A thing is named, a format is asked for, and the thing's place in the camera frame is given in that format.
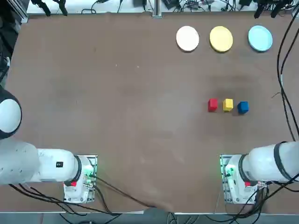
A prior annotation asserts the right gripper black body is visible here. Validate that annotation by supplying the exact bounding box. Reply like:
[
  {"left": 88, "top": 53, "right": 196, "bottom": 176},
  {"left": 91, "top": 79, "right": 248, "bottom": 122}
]
[{"left": 256, "top": 0, "right": 294, "bottom": 7}]

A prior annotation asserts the blue cube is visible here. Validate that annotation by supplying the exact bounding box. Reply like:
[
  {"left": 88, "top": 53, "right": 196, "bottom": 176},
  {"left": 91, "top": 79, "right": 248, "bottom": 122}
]
[{"left": 237, "top": 101, "right": 249, "bottom": 115}]

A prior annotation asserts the yellow cube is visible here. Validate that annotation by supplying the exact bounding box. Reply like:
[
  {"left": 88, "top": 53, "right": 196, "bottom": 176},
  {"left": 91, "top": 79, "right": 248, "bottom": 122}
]
[{"left": 222, "top": 98, "right": 234, "bottom": 112}]

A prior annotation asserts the red cube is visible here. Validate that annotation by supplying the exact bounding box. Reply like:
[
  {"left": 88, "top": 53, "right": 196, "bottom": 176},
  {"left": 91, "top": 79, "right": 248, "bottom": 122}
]
[{"left": 207, "top": 98, "right": 219, "bottom": 113}]

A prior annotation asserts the light blue plate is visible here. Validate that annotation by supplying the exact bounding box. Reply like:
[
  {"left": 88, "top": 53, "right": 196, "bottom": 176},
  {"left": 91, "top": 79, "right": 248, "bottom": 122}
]
[{"left": 248, "top": 25, "right": 273, "bottom": 52}]

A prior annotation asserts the yellow plate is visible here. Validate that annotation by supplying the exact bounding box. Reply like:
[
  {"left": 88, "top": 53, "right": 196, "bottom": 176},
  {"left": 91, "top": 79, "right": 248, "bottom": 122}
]
[{"left": 209, "top": 25, "right": 234, "bottom": 53}]

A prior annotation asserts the white plate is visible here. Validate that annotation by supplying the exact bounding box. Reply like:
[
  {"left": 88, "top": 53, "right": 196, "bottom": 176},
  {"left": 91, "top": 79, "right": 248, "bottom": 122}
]
[{"left": 176, "top": 25, "right": 200, "bottom": 52}]

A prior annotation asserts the aluminium frame rail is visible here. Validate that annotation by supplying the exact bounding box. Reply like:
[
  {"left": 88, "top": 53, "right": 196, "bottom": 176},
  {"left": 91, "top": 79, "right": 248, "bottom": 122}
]
[{"left": 7, "top": 0, "right": 29, "bottom": 24}]

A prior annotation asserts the black cable with white band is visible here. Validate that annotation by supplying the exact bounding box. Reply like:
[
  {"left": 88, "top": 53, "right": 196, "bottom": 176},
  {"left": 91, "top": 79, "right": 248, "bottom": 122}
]
[{"left": 281, "top": 24, "right": 299, "bottom": 135}]

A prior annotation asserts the aluminium profile post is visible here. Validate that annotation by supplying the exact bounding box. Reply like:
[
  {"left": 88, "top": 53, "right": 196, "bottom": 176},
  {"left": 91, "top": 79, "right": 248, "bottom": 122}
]
[{"left": 152, "top": 0, "right": 162, "bottom": 18}]

